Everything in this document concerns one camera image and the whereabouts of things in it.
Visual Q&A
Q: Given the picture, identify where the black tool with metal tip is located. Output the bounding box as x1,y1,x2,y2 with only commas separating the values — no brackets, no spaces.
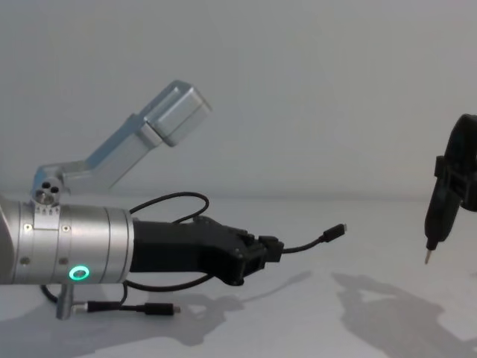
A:
423,185,464,266

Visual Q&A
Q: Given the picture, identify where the black cable with small plug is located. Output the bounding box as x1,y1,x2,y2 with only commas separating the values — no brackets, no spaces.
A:
279,222,348,256

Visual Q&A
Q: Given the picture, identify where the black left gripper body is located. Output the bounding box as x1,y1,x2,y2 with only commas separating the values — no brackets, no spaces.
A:
130,216,247,287

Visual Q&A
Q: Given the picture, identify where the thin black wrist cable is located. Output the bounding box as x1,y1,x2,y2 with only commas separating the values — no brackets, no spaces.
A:
40,191,210,318

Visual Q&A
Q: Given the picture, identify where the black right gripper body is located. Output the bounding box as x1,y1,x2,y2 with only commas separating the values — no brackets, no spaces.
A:
445,113,477,214

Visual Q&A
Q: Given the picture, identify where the white table cloth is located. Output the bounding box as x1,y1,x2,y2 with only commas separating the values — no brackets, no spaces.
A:
0,192,477,358

